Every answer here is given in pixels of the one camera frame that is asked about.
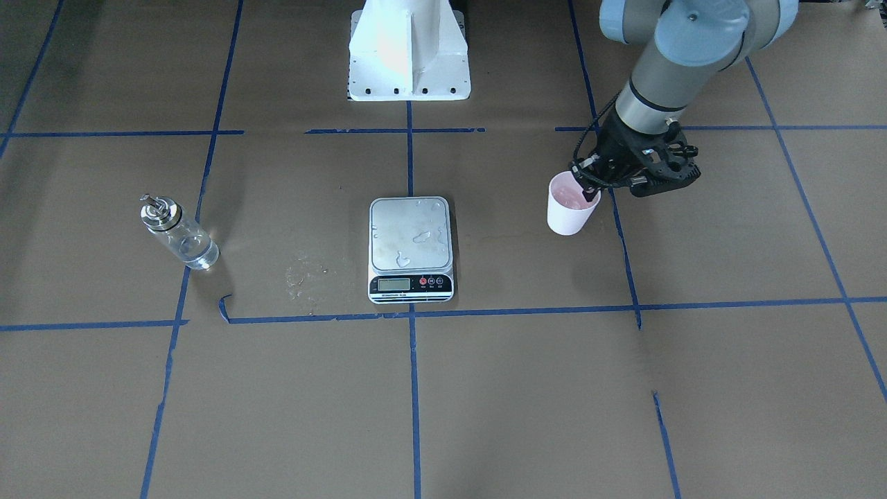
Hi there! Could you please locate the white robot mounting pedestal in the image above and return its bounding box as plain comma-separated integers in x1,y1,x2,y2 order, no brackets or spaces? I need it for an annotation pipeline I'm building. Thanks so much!
346,1,472,102

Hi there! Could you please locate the glass sauce bottle metal pourer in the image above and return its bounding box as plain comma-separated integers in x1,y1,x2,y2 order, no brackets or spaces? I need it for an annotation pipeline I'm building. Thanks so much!
139,193,220,270

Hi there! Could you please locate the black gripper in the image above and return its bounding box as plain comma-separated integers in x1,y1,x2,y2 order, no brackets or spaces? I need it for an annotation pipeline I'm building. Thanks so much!
568,112,683,203

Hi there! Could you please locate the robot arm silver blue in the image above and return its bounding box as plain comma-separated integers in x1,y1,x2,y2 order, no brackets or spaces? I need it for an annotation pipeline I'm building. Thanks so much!
570,1,799,202

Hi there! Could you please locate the white digital kitchen scale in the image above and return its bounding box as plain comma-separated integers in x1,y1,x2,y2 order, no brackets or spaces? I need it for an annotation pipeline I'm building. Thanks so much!
367,196,455,304

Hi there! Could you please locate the pink paper cup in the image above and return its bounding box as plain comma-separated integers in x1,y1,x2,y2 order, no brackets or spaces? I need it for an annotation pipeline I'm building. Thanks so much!
546,171,601,236

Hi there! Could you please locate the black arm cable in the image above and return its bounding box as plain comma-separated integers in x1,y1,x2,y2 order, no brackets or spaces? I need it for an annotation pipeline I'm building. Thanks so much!
571,90,619,167

